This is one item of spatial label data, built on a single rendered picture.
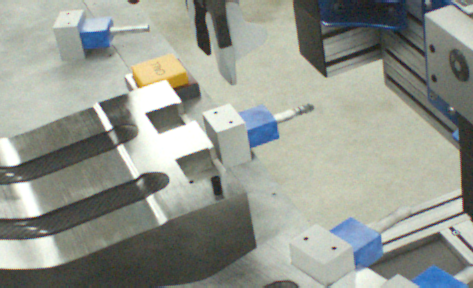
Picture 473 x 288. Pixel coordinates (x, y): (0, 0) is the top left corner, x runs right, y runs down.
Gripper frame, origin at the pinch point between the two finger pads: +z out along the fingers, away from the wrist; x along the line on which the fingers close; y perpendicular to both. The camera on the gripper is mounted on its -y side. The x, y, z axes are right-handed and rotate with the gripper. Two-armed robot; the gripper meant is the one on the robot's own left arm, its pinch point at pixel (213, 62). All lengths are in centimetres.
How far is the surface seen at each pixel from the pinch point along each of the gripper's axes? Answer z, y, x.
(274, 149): 94, 42, 109
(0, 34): 14, -18, 51
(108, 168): 4.3, -15.5, -7.0
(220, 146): 9.5, -1.6, -2.4
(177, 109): 4.9, -4.9, 0.8
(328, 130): 94, 57, 109
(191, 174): 6.5, -7.3, -10.0
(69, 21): 8.0, -9.5, 36.8
